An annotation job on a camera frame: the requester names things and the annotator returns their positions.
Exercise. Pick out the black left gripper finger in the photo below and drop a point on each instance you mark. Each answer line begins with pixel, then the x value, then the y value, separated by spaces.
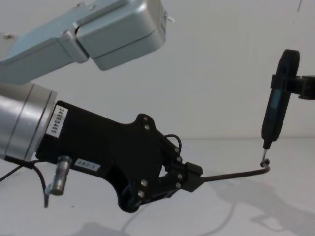
pixel 177 157
pixel 187 184

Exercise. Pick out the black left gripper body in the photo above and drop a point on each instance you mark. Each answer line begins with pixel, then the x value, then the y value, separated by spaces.
pixel 98 147

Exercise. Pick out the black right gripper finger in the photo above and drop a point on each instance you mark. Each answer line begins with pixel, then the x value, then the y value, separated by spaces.
pixel 304 86

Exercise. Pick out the black L-shaped hex key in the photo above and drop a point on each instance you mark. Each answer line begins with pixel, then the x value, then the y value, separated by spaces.
pixel 233 175

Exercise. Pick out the black electric screwdriver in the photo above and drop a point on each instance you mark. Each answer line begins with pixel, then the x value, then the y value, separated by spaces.
pixel 273 123

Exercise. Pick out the silver and grey left robot arm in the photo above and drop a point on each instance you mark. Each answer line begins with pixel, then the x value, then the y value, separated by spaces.
pixel 24 118

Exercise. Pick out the white table cloth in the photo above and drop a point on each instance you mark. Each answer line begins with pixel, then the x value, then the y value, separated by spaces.
pixel 246 211

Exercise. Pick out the white curtain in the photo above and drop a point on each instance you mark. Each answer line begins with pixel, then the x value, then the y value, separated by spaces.
pixel 209 73

